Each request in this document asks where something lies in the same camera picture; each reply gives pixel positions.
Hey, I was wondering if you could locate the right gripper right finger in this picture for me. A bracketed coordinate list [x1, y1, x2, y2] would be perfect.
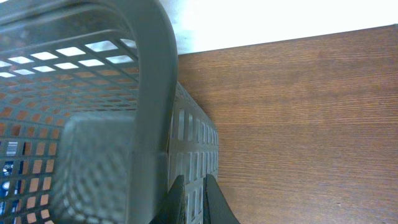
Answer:
[203, 174, 239, 224]

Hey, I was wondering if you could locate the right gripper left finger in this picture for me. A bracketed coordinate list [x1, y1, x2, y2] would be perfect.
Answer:
[149, 175, 186, 224]

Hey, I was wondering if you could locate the grey plastic shopping basket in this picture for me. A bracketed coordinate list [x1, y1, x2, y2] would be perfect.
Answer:
[1, 1, 219, 223]

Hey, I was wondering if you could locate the Kleenex tissue multipack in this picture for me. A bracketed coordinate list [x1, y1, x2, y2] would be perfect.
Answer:
[1, 141, 22, 224]

